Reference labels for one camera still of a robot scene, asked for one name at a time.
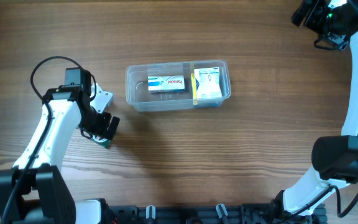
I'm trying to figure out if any green white round tin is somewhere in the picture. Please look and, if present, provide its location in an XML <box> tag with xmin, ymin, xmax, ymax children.
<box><xmin>91</xmin><ymin>135</ymin><xmax>111</xmax><ymax>149</ymax></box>

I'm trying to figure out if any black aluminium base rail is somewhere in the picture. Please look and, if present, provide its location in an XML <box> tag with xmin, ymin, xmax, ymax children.
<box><xmin>104</xmin><ymin>203</ymin><xmax>328</xmax><ymax>224</ymax></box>

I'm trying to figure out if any white red Panadol box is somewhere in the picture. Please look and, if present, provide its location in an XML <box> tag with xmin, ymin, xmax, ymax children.
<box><xmin>148</xmin><ymin>75</ymin><xmax>185</xmax><ymax>93</ymax></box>

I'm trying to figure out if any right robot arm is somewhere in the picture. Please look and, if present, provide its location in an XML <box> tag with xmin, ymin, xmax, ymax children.
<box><xmin>268</xmin><ymin>0</ymin><xmax>358</xmax><ymax>223</ymax></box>

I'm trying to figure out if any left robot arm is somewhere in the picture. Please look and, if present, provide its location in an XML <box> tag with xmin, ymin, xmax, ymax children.
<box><xmin>0</xmin><ymin>67</ymin><xmax>119</xmax><ymax>223</ymax></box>

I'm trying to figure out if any blue yellow VapoDrops box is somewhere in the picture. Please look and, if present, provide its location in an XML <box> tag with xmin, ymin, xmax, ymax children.
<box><xmin>190</xmin><ymin>62</ymin><xmax>223</xmax><ymax>107</ymax></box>

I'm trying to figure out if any white medicine box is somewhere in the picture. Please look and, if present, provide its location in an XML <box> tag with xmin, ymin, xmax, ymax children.
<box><xmin>194</xmin><ymin>67</ymin><xmax>222</xmax><ymax>100</ymax></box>

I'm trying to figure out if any clear plastic container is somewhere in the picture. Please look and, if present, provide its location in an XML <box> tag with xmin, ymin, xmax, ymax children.
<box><xmin>126</xmin><ymin>60</ymin><xmax>231</xmax><ymax>112</ymax></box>

